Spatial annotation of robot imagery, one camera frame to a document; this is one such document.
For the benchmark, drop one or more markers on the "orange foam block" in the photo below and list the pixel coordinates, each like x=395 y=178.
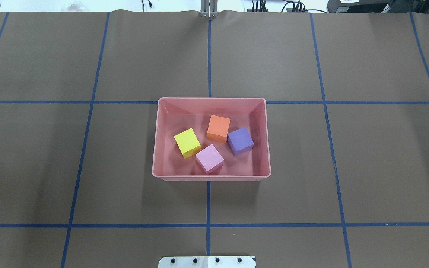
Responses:
x=218 y=129

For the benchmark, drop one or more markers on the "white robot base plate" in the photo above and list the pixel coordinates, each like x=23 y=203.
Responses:
x=207 y=262

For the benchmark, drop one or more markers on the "yellow foam block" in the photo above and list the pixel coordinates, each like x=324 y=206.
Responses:
x=188 y=143

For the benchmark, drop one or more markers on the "pink foam block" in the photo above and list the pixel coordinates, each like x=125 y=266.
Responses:
x=209 y=159

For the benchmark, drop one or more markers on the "purple foam block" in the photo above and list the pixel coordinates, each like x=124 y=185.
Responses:
x=240 y=141

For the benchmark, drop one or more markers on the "pink plastic bin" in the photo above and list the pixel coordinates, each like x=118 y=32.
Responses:
x=176 y=114

